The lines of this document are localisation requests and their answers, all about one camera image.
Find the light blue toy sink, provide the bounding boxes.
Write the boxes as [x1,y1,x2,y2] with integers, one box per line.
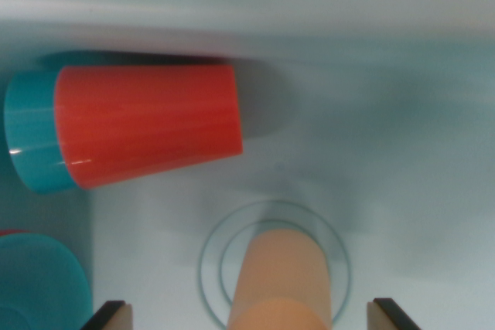
[0,0,495,330]

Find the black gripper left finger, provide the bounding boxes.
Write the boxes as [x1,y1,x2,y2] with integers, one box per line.
[79,300,135,330]

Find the cream toy detergent bottle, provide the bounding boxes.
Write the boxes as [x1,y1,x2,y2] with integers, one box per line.
[227,229,333,330]

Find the teal toy plate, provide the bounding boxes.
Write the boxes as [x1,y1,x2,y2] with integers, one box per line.
[0,233,93,330]

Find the red toy tumbler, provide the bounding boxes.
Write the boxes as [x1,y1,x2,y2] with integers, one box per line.
[53,63,244,191]

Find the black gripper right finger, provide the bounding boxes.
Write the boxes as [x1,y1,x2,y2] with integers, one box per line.
[366,298,422,330]

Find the teal toy tumbler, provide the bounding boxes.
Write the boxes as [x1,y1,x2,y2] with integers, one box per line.
[3,70,78,195]

